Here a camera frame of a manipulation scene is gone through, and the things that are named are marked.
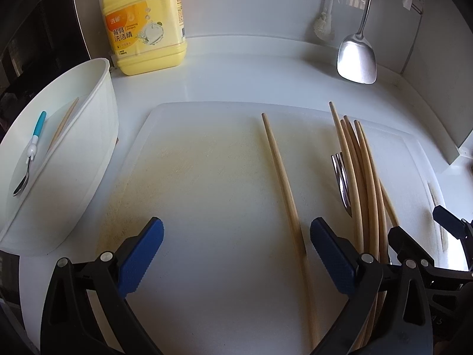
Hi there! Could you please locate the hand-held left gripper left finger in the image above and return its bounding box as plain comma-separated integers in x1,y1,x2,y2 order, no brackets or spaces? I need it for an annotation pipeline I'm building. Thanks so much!
41,217,164,355

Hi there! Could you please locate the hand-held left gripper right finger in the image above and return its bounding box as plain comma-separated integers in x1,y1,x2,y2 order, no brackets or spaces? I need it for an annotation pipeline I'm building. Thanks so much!
310,217,435,355

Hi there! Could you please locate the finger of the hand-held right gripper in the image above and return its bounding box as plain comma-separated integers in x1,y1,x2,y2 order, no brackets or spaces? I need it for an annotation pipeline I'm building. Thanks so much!
387,225,437,271
432,205,473,269

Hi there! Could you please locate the white round plastic basin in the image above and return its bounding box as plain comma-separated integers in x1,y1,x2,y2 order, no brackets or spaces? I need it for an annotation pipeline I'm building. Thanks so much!
0,58,119,256

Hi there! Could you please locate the teal handled metal spoon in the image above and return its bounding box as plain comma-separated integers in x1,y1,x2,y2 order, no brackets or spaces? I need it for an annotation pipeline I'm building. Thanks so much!
13,111,47,197

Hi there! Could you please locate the metal fork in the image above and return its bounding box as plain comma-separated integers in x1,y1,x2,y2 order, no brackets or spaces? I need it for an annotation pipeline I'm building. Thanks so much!
331,151,352,218

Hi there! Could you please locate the white plastic cutting board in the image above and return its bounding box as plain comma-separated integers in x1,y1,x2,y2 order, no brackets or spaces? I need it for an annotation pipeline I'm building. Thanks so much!
96,101,451,355

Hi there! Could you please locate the hanging metal spatula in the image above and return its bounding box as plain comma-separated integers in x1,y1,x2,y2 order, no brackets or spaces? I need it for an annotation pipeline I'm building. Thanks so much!
337,0,378,85

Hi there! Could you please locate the yellow dish soap pump bottle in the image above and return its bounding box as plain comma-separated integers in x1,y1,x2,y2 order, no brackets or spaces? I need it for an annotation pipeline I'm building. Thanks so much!
97,0,188,77

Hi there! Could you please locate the hanging white dish brush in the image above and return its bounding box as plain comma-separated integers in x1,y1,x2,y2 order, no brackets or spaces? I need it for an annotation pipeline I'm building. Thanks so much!
313,0,338,39

